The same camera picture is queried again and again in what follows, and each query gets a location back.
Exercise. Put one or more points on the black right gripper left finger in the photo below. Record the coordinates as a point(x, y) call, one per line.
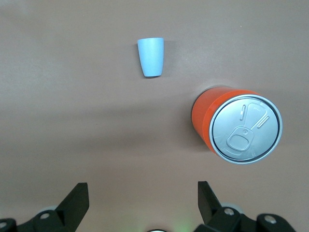
point(72, 207)

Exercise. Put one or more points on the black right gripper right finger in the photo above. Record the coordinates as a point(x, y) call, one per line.
point(210, 207)

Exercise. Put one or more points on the light blue plastic cup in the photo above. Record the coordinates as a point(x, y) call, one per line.
point(150, 58)

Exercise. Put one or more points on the orange can with silver lid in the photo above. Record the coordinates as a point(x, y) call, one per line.
point(246, 130)

